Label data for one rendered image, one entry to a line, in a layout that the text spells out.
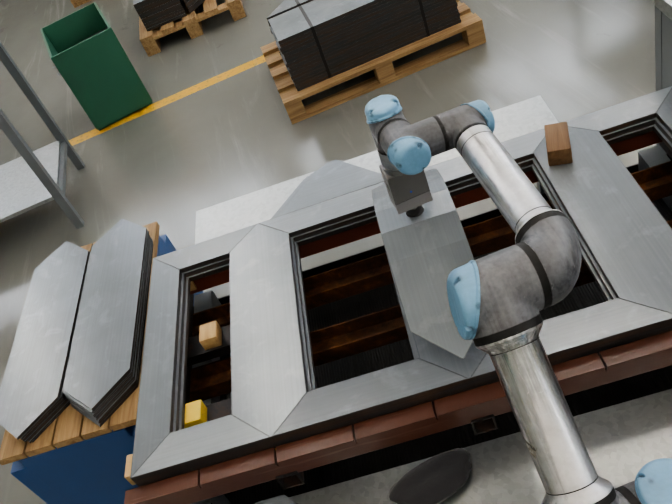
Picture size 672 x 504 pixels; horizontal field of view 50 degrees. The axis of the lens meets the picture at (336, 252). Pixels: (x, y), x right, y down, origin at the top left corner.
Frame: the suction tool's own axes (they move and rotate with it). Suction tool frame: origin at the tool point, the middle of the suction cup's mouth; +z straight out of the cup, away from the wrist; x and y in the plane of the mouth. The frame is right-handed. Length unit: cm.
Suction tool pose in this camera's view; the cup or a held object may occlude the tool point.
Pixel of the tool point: (416, 215)
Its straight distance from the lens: 169.4
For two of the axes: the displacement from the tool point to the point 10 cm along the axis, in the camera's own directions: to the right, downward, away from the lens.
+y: -9.2, 4.0, 0.0
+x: 2.6, 6.0, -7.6
